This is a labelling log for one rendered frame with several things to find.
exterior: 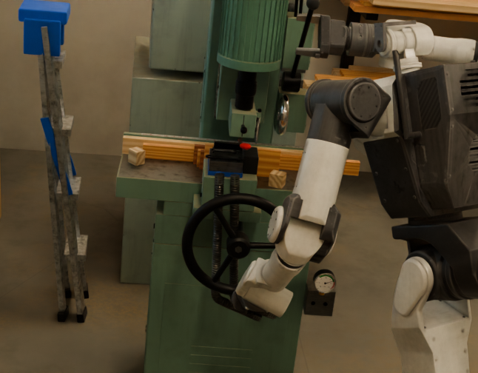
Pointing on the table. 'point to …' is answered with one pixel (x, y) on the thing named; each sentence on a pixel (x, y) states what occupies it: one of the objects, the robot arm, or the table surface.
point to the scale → (222, 140)
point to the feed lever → (291, 78)
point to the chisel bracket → (235, 118)
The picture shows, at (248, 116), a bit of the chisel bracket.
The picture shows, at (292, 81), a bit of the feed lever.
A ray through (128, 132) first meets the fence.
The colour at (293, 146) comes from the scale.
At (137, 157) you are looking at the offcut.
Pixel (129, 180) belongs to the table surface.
